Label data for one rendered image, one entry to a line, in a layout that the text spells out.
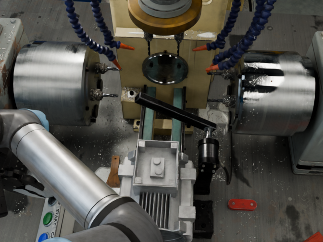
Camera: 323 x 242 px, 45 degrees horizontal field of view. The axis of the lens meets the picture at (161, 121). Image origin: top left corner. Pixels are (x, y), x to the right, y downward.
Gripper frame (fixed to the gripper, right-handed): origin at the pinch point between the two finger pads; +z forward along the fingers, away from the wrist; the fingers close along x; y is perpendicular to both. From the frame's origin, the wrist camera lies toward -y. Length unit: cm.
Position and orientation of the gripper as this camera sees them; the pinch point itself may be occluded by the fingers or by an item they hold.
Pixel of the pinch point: (47, 196)
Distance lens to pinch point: 99.1
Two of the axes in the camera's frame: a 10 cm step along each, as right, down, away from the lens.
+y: 0.6, -8.4, 5.4
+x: -7.9, 2.9, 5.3
